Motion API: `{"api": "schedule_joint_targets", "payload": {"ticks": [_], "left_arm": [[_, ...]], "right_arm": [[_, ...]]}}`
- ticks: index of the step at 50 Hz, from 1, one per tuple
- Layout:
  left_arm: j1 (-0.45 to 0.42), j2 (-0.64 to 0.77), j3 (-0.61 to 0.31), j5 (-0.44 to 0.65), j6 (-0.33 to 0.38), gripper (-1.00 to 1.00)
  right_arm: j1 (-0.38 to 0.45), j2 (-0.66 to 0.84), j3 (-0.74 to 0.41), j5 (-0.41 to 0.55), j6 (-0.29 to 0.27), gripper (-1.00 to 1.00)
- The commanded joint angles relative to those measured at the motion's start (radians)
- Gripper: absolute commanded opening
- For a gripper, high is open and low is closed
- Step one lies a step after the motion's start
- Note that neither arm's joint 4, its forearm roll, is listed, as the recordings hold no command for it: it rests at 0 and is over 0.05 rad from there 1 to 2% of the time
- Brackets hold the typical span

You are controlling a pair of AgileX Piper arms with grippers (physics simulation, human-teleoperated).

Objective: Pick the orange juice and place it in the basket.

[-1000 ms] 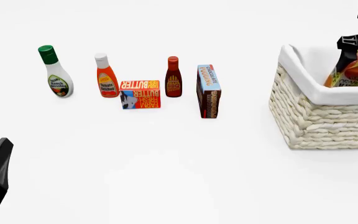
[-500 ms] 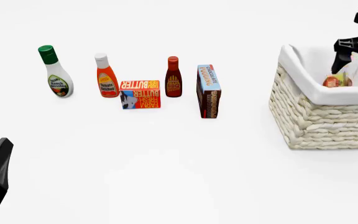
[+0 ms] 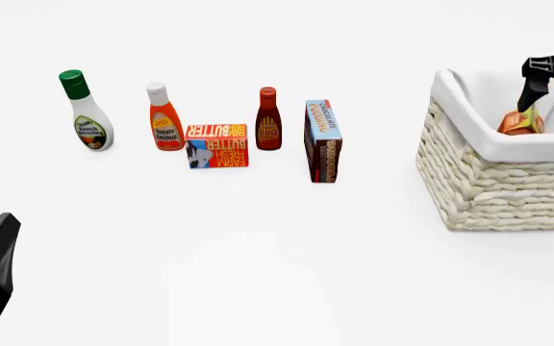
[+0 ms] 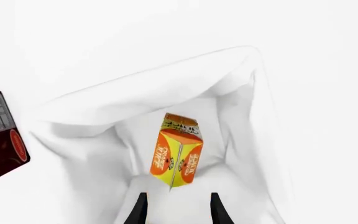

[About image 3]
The tomato ketchup bottle white cap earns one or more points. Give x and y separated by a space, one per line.
165 124

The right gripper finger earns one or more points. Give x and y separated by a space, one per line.
534 90

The white wicker basket cloth liner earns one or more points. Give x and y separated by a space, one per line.
498 180

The ranch dressing bottle green cap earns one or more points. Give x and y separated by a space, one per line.
89 119

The orange juice carton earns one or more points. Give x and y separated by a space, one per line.
515 124

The chocolate pudding box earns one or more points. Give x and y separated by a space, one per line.
324 144

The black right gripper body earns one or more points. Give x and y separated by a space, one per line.
546 66

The red farm fresh butter box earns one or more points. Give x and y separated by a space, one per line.
219 147

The dark red BBQ sauce bottle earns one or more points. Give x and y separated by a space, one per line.
268 126

